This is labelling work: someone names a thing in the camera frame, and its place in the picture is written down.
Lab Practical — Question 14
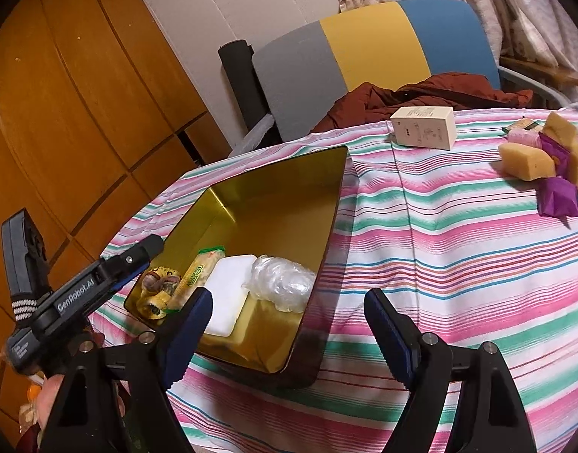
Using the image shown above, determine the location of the wooden wardrobe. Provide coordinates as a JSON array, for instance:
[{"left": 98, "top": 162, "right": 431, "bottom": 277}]
[{"left": 0, "top": 0, "right": 233, "bottom": 435}]

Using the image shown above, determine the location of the pink tape roll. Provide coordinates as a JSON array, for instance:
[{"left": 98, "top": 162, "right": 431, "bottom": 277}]
[{"left": 507, "top": 129, "right": 544, "bottom": 150}]

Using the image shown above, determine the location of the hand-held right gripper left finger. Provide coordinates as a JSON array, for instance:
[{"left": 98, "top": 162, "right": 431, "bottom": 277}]
[{"left": 42, "top": 287, "right": 213, "bottom": 453}]

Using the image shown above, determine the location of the orange yellow item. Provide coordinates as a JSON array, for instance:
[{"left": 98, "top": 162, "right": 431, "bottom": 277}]
[{"left": 19, "top": 377, "right": 49, "bottom": 428}]

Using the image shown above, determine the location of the purple foil packet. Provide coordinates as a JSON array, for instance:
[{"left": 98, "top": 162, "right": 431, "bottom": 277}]
[
  {"left": 539, "top": 133, "right": 573, "bottom": 176},
  {"left": 536, "top": 177, "right": 578, "bottom": 220}
]

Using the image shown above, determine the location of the clear plastic bag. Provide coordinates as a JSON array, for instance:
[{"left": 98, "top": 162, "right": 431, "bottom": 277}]
[{"left": 244, "top": 255, "right": 317, "bottom": 313}]

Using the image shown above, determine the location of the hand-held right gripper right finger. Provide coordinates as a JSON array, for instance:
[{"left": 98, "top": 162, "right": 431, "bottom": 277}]
[{"left": 363, "top": 288, "right": 539, "bottom": 453}]

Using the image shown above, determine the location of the wooden bed frame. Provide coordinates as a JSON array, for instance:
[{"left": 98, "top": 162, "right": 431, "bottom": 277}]
[{"left": 499, "top": 55, "right": 578, "bottom": 90}]

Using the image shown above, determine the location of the striped tablecloth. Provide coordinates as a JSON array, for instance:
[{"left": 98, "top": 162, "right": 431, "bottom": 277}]
[{"left": 93, "top": 104, "right": 578, "bottom": 453}]

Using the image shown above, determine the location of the grey yellow blue chair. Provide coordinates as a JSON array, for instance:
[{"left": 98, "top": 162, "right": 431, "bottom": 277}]
[{"left": 251, "top": 0, "right": 573, "bottom": 145}]

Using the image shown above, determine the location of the white foam block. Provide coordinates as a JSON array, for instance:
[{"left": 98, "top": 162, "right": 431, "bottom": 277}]
[{"left": 201, "top": 255, "right": 257, "bottom": 338}]

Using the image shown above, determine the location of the black rolled mat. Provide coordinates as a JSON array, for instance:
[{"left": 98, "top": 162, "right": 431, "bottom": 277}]
[{"left": 218, "top": 39, "right": 271, "bottom": 135}]

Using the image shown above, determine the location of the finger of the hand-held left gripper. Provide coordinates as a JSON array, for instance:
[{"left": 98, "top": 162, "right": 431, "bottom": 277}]
[{"left": 99, "top": 234, "right": 165, "bottom": 290}]

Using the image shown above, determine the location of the brown jacket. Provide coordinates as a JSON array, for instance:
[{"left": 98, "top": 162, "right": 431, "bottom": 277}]
[{"left": 310, "top": 73, "right": 535, "bottom": 135}]

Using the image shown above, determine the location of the small green box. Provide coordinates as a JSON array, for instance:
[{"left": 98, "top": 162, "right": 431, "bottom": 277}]
[{"left": 503, "top": 118, "right": 547, "bottom": 134}]

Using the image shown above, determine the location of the white carton box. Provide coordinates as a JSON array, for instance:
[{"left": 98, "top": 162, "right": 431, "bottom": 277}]
[{"left": 390, "top": 106, "right": 457, "bottom": 151}]

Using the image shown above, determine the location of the yellow brown patterned snack packet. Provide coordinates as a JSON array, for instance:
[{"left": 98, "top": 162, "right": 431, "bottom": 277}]
[{"left": 142, "top": 267, "right": 182, "bottom": 319}]

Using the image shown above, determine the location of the yellow green snack packet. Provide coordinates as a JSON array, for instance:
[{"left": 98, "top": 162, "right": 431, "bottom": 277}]
[{"left": 168, "top": 245, "right": 226, "bottom": 312}]

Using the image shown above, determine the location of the person's left hand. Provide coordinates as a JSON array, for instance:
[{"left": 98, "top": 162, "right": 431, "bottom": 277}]
[{"left": 34, "top": 374, "right": 66, "bottom": 439}]

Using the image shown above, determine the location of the gold metal tin box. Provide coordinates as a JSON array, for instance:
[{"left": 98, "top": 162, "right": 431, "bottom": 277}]
[{"left": 123, "top": 145, "right": 349, "bottom": 390}]

